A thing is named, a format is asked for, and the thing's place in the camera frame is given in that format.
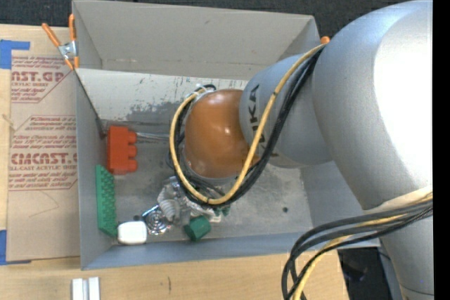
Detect orange-red toy brick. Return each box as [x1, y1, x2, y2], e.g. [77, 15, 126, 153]
[106, 125, 139, 176]

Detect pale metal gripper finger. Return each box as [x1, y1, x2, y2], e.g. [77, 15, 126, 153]
[141, 204, 163, 219]
[146, 214, 174, 236]

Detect brown cardboard board red print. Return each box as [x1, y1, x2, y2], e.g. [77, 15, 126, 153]
[0, 23, 82, 266]

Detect small green block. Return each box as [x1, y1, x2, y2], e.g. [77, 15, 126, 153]
[183, 214, 212, 242]

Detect grey metal bin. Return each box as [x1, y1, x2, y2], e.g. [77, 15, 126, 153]
[71, 0, 383, 271]

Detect green studded flat block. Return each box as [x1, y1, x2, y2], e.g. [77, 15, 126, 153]
[95, 164, 119, 238]

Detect small white block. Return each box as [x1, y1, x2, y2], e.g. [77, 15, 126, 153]
[117, 220, 148, 245]

